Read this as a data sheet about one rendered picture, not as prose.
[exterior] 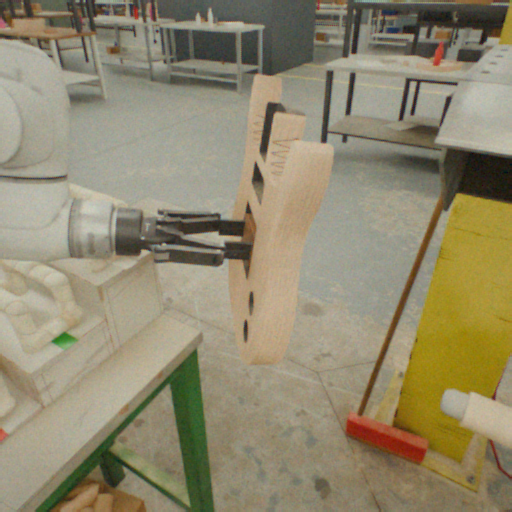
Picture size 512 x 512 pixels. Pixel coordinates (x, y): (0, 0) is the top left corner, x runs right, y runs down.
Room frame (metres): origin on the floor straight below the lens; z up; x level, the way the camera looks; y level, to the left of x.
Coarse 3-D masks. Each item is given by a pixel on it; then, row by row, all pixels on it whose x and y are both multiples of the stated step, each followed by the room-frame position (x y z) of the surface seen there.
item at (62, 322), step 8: (64, 312) 0.60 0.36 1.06; (72, 312) 0.60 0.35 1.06; (80, 312) 0.61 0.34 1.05; (56, 320) 0.58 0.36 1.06; (64, 320) 0.58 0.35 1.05; (72, 320) 0.59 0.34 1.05; (40, 328) 0.56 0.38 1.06; (48, 328) 0.56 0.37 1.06; (56, 328) 0.56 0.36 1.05; (64, 328) 0.57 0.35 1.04; (32, 336) 0.54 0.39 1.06; (40, 336) 0.54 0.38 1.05; (48, 336) 0.55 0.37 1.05; (56, 336) 0.56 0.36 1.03; (24, 344) 0.53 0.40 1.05; (32, 344) 0.53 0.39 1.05; (40, 344) 0.53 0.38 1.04
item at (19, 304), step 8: (0, 288) 0.58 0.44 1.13; (0, 296) 0.55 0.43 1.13; (8, 296) 0.55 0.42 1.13; (16, 296) 0.56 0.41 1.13; (0, 304) 0.54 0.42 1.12; (8, 304) 0.54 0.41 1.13; (16, 304) 0.54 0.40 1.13; (24, 304) 0.55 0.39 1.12; (8, 312) 0.53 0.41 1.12; (16, 312) 0.53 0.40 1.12
